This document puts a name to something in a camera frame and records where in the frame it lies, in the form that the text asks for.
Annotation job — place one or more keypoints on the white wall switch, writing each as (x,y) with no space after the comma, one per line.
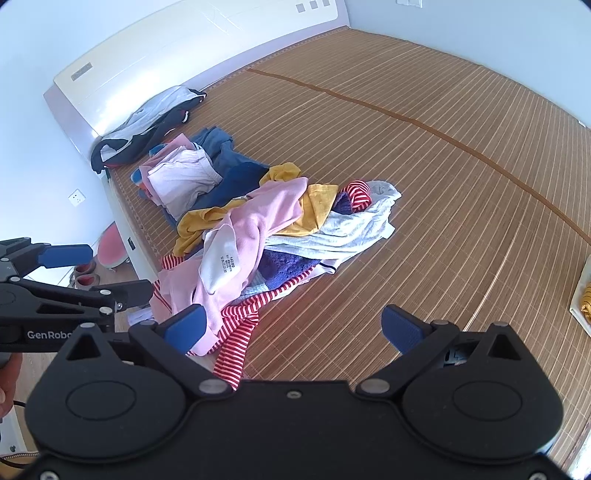
(411,2)

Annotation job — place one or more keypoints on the red round stool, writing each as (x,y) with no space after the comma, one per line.
(112,244)

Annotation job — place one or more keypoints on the dark red slipper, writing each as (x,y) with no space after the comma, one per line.
(86,268)
(86,281)

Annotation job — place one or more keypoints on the white bed side rail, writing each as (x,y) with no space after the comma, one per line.
(134,221)

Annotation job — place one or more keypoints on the purple knit garment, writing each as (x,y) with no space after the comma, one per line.
(286,270)

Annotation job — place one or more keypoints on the white folded cloth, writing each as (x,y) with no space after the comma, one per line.
(579,314)

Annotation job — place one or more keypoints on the blue denim garment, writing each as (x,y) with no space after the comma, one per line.
(217,138)

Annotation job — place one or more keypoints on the person's left hand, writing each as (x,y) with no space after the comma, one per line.
(9,383)

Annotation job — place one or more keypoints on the pale lilac folded garment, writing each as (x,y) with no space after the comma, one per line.
(184,180)

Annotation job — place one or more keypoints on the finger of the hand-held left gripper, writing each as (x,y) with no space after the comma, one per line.
(124,295)
(64,255)

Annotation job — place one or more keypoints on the navy blue garment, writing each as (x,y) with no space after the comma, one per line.
(240,180)

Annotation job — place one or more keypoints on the dark navy jacket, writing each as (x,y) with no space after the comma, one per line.
(138,141)

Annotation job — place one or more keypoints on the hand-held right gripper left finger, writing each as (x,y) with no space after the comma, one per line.
(187,326)

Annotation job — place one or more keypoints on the yellow striped folded garment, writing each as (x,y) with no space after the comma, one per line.
(587,302)

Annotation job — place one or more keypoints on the white bed headboard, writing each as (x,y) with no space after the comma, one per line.
(184,55)

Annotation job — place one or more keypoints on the white wall outlet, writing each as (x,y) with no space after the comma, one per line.
(76,197)

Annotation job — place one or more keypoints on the pink sweater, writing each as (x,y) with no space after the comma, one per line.
(258,217)

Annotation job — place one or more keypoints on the light grey garment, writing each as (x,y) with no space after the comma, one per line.
(351,230)

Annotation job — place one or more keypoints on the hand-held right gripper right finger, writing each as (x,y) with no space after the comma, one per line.
(400,328)

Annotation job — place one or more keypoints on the red white striped garment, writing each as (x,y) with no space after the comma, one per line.
(359,194)
(235,341)

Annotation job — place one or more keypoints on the light pink folded garment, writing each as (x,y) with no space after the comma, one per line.
(168,147)

